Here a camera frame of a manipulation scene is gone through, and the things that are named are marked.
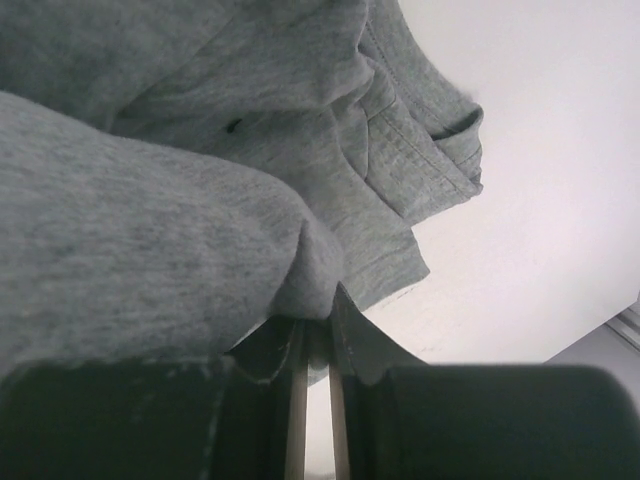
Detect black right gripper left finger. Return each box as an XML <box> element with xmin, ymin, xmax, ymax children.
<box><xmin>1</xmin><ymin>318</ymin><xmax>306</xmax><ymax>479</ymax></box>

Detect grey t-shirt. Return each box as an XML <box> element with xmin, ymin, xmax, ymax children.
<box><xmin>1</xmin><ymin>1</ymin><xmax>483</xmax><ymax>375</ymax></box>

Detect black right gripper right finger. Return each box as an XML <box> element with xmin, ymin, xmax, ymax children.
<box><xmin>329</xmin><ymin>288</ymin><xmax>639</xmax><ymax>479</ymax></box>

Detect aluminium frame post right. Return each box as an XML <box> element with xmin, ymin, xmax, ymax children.
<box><xmin>606</xmin><ymin>302</ymin><xmax>640</xmax><ymax>349</ymax></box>

